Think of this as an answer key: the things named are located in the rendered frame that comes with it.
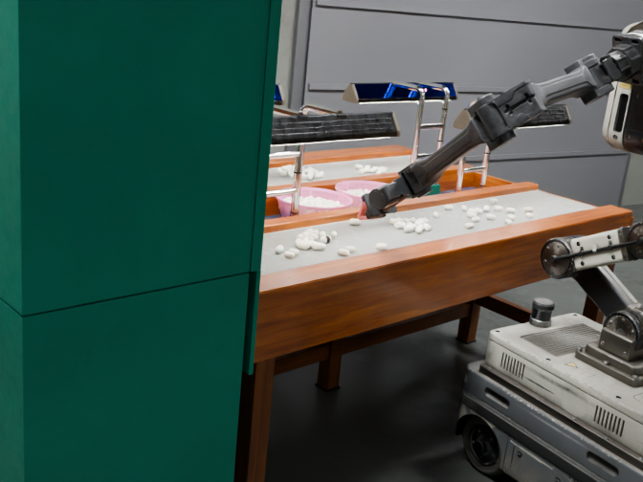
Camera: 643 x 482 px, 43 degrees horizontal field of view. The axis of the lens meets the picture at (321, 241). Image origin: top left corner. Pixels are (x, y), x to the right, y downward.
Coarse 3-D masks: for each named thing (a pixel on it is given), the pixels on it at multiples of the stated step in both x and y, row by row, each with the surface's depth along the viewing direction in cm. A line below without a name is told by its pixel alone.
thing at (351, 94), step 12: (360, 84) 319; (372, 84) 324; (384, 84) 328; (444, 84) 352; (348, 96) 319; (360, 96) 318; (372, 96) 322; (384, 96) 326; (396, 96) 331; (408, 96) 335; (432, 96) 345; (456, 96) 356
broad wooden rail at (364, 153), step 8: (304, 152) 355; (312, 152) 357; (320, 152) 358; (328, 152) 360; (336, 152) 362; (344, 152) 364; (352, 152) 365; (360, 152) 367; (368, 152) 369; (376, 152) 371; (384, 152) 373; (392, 152) 376; (400, 152) 380; (408, 152) 383; (272, 160) 334; (280, 160) 336; (288, 160) 337; (304, 160) 341; (312, 160) 344; (320, 160) 347; (328, 160) 350; (336, 160) 353; (344, 160) 357; (352, 160) 360
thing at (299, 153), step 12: (276, 108) 236; (288, 108) 234; (300, 108) 251; (312, 108) 247; (324, 108) 243; (300, 144) 254; (276, 156) 248; (288, 156) 252; (300, 156) 255; (300, 168) 256; (300, 180) 258; (276, 192) 253; (288, 192) 256
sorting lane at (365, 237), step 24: (528, 192) 334; (408, 216) 281; (432, 216) 284; (456, 216) 287; (480, 216) 290; (504, 216) 294; (264, 240) 240; (288, 240) 243; (336, 240) 247; (360, 240) 249; (384, 240) 252; (408, 240) 254; (432, 240) 257; (264, 264) 220; (288, 264) 222; (312, 264) 224
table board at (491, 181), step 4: (476, 172) 363; (476, 176) 363; (488, 176) 358; (492, 176) 358; (476, 180) 363; (488, 180) 358; (492, 180) 357; (496, 180) 355; (500, 180) 353; (504, 180) 353; (476, 184) 363; (488, 184) 358; (492, 184) 357; (496, 184) 355; (500, 184) 353; (504, 184) 352; (508, 184) 351; (548, 192) 338; (560, 196) 334; (572, 200) 329; (588, 204) 326; (632, 220) 312
